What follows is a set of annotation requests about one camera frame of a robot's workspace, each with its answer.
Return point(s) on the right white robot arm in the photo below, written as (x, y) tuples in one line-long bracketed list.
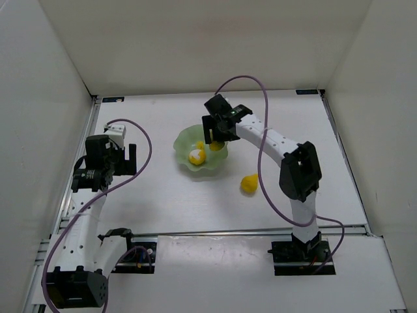
[(300, 171)]

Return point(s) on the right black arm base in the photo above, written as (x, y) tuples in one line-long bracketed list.
[(289, 261)]

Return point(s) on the blue corner label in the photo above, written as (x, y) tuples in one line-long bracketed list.
[(307, 92), (112, 99)]

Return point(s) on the green glass fruit bowl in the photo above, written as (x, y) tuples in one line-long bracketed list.
[(185, 143)]

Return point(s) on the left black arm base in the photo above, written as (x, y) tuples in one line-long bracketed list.
[(142, 260)]

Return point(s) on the yellow fake lemon torn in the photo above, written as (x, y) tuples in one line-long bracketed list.
[(197, 157)]

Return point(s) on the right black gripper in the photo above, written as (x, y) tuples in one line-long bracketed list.
[(210, 124)]

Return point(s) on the aluminium frame rail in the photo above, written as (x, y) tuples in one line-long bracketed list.
[(349, 230), (65, 205), (332, 120)]

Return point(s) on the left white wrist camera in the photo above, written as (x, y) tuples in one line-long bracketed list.
[(117, 133)]

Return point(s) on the right aluminium frame rail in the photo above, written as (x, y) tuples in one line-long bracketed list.
[(332, 120)]

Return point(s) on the front aluminium frame rail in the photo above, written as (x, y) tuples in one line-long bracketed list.
[(349, 230)]

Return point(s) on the green yellow fake fruit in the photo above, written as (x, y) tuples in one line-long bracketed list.
[(215, 145)]

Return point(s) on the yellow fake pear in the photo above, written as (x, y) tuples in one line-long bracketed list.
[(249, 184)]

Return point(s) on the left blue corner label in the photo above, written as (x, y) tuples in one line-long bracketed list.
[(112, 99)]

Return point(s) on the left aluminium frame rail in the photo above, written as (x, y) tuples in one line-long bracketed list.
[(65, 205)]

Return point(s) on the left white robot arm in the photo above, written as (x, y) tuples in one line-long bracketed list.
[(77, 267)]

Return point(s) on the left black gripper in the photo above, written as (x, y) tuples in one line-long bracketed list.
[(123, 162)]

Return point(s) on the right blue corner label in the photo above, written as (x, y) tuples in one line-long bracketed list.
[(307, 92)]

